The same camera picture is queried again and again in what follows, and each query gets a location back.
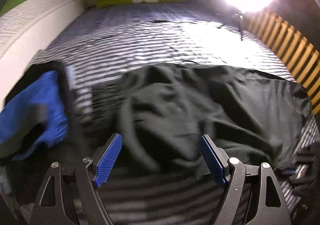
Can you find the blue white striped quilt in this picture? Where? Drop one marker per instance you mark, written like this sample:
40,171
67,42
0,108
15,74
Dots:
102,46

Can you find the black trousers with elastic waistband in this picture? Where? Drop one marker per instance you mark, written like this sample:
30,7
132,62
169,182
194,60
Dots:
253,116

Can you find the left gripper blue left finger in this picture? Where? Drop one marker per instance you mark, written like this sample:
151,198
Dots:
104,159

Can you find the blue black garment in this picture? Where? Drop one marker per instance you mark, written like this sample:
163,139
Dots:
38,111

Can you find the black light tripod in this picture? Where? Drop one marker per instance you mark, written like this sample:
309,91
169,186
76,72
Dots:
234,18

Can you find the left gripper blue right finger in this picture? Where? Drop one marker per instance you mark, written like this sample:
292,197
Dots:
216,160

